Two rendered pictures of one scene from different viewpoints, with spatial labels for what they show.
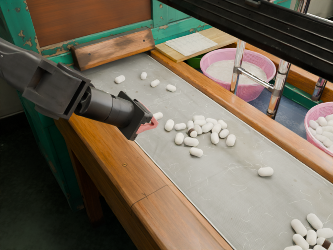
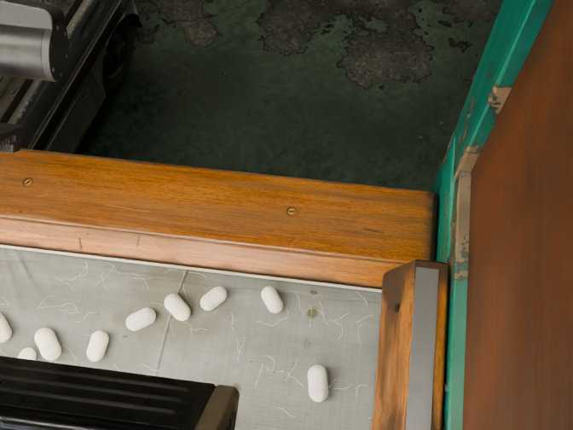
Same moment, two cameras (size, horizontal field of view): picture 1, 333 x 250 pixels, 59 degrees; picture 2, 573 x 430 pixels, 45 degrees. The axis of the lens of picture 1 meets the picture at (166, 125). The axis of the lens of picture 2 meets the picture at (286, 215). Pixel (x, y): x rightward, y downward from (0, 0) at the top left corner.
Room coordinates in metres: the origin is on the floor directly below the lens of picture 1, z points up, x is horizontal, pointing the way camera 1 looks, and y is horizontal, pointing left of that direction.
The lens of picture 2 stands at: (0.96, 0.07, 1.49)
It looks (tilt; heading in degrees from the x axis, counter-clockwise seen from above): 67 degrees down; 138
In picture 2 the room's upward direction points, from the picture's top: 5 degrees counter-clockwise
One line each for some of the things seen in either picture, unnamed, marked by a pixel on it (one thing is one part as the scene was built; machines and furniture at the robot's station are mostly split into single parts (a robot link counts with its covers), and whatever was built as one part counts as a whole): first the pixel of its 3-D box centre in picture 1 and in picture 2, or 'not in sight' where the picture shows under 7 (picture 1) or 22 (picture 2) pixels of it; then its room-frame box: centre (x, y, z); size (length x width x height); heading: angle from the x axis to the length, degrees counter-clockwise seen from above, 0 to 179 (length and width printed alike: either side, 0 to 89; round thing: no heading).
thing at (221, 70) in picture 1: (235, 79); not in sight; (0.95, -0.25, 0.71); 0.22 x 0.22 x 0.06
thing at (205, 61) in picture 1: (235, 76); not in sight; (0.95, -0.25, 0.72); 0.27 x 0.27 x 0.10
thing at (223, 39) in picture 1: (197, 42); not in sight; (1.13, -0.13, 0.77); 0.33 x 0.15 x 0.01; 126
